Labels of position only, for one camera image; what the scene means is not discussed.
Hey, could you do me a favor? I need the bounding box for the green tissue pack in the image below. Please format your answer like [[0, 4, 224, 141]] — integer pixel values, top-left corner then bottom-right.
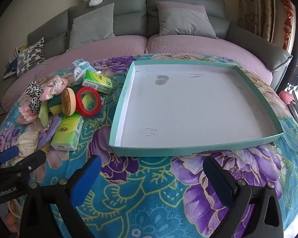
[[50, 113, 84, 152], [82, 70, 114, 95]]

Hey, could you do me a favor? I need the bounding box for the pink floral scrunchie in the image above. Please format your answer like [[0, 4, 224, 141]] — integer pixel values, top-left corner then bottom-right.
[[40, 77, 69, 102]]

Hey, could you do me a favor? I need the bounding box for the person's left hand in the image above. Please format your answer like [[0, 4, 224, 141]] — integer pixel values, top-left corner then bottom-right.
[[0, 200, 24, 236]]

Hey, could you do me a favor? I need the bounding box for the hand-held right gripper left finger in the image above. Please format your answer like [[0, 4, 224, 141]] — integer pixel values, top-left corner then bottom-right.
[[19, 154, 102, 238]]

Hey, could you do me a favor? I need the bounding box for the pink white striped cloth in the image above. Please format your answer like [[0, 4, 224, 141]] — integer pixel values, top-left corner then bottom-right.
[[17, 103, 40, 126]]

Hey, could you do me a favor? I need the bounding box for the cream scrunchie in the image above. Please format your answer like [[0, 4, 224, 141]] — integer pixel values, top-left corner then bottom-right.
[[15, 130, 40, 159]]

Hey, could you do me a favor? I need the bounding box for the patterned throw pillow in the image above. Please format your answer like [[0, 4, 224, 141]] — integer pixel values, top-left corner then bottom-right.
[[16, 38, 45, 77]]

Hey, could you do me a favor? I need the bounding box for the purple wet wipes packet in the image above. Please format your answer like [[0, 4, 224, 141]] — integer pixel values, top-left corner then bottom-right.
[[38, 115, 62, 148]]

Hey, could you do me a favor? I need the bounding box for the red padded seat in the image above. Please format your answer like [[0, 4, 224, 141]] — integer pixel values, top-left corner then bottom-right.
[[279, 90, 295, 112]]

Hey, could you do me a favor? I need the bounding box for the blue face mask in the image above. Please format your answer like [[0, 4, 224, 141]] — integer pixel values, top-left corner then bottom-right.
[[73, 59, 95, 85]]

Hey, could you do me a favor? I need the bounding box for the floral blanket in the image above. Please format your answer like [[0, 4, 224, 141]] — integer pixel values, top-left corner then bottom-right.
[[0, 53, 298, 238]]

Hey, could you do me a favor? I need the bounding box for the patterned beige curtain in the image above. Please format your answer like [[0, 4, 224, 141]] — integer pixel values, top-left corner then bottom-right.
[[238, 0, 276, 42]]

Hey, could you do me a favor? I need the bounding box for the grey pillow with pink band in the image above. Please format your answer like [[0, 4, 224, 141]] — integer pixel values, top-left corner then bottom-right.
[[156, 2, 218, 39]]

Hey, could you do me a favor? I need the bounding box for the green yellow sponge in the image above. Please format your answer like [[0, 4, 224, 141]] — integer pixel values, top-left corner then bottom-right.
[[48, 97, 65, 116]]

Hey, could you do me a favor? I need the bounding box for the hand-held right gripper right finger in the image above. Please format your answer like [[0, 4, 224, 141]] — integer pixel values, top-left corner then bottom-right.
[[203, 155, 285, 238]]

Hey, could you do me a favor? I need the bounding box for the teal cardboard box lid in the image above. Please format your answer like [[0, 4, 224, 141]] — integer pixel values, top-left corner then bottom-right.
[[109, 59, 284, 157]]

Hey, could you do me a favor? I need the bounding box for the plain grey pillow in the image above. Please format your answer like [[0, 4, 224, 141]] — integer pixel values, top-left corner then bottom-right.
[[68, 3, 116, 51]]

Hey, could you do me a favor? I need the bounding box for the red tape roll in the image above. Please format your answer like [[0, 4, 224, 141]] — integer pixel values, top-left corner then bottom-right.
[[76, 87, 102, 118]]

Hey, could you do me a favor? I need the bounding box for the red hanging decoration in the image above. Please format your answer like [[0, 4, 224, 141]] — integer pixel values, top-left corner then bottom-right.
[[282, 0, 295, 51]]

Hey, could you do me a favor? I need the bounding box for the stack of books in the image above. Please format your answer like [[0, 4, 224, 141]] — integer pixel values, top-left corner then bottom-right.
[[10, 45, 28, 61]]

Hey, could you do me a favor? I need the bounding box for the leopard print scrunchie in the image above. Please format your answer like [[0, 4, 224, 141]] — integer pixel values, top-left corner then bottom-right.
[[26, 81, 43, 97], [28, 96, 41, 114]]

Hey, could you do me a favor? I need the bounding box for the pink knitted sofa cover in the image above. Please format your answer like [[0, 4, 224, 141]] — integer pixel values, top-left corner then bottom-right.
[[1, 33, 274, 112]]

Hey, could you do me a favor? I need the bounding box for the light green cloth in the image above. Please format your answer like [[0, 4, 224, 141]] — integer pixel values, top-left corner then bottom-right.
[[38, 102, 52, 127]]

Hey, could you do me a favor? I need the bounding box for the grey sofa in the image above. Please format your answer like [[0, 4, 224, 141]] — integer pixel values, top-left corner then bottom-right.
[[1, 0, 293, 112]]

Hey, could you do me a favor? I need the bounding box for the round orange puff case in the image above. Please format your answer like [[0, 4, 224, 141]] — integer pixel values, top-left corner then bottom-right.
[[61, 87, 76, 117]]

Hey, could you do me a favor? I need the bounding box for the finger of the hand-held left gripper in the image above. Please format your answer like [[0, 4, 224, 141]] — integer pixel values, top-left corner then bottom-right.
[[0, 150, 46, 180], [0, 145, 20, 166]]

